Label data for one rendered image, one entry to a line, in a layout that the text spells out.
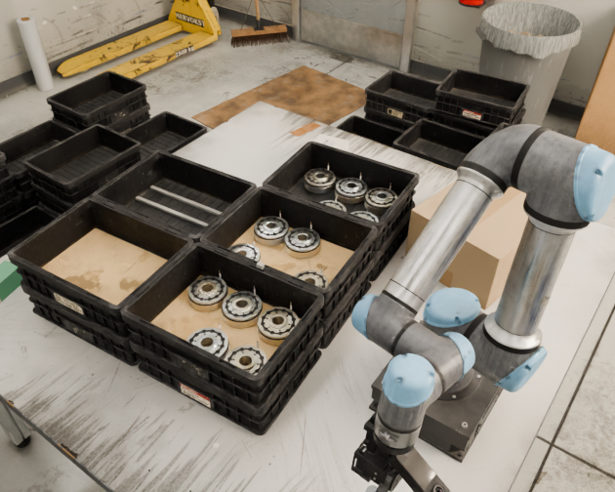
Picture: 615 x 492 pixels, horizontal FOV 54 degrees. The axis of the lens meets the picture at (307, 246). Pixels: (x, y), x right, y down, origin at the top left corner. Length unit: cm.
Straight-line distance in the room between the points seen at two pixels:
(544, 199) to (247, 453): 86
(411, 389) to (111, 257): 109
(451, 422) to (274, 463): 41
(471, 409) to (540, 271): 42
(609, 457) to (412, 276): 157
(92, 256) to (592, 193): 131
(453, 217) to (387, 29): 370
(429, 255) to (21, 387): 111
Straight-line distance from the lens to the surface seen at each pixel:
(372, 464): 110
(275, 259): 170
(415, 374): 95
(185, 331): 154
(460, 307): 132
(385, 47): 477
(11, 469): 247
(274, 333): 147
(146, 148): 312
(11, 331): 187
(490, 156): 111
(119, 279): 171
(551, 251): 115
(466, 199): 110
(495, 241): 172
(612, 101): 406
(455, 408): 144
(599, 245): 216
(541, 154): 109
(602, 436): 255
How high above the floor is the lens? 197
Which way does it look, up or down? 41 degrees down
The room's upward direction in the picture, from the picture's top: straight up
